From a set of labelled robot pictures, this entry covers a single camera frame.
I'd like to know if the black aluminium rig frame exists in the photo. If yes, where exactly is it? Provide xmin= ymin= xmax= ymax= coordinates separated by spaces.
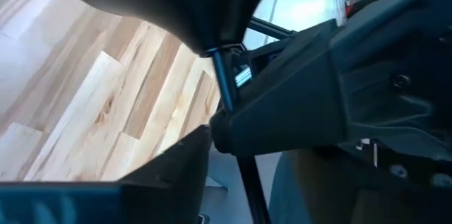
xmin=246 ymin=17 xmax=297 ymax=40

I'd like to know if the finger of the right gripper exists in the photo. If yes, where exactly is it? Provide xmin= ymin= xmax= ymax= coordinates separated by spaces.
xmin=211 ymin=49 xmax=349 ymax=155
xmin=236 ymin=18 xmax=340 ymax=83

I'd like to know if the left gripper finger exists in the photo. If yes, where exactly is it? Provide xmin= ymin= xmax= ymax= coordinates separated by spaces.
xmin=0 ymin=124 xmax=213 ymax=224

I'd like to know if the black candle stick holder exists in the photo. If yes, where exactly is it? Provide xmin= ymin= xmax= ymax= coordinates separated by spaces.
xmin=59 ymin=0 xmax=283 ymax=224

